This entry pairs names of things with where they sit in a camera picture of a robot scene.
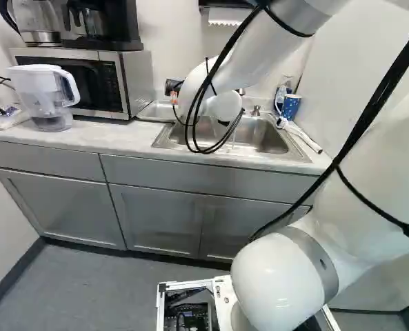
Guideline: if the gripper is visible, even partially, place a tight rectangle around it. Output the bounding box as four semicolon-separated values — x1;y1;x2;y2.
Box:
165;78;185;106

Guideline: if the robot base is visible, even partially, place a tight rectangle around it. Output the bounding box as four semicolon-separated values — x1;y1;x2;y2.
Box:
155;274;343;331

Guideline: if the blue dotted cup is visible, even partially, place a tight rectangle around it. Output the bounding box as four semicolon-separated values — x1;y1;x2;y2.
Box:
280;93;303;122

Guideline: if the steel microwave oven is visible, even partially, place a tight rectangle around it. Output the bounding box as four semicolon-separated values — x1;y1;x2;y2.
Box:
8;47;154;122

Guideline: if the black paper towel dispenser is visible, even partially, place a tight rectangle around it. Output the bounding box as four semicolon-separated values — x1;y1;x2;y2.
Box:
197;0;257;27

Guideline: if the black coffee maker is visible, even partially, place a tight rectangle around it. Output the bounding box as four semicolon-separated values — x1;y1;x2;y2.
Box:
60;0;146;52

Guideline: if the steel sink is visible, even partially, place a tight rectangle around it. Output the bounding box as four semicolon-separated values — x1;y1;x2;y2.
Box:
151;102;315;163

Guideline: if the blue white dish wand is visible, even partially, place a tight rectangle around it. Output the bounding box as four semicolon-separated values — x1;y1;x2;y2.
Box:
274;82;288;117

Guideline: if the grey kitchen counter with cabinets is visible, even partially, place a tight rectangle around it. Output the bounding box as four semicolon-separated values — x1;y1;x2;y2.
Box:
0;98;331;263

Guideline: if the white dish brush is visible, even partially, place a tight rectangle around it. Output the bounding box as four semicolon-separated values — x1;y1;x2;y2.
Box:
276;116;324;154

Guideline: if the white water filter pitcher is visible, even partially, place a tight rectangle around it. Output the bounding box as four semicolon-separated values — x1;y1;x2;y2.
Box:
5;63;81;133

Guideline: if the glass kettle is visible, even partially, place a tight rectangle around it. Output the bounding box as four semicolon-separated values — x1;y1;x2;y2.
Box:
0;0;65;48

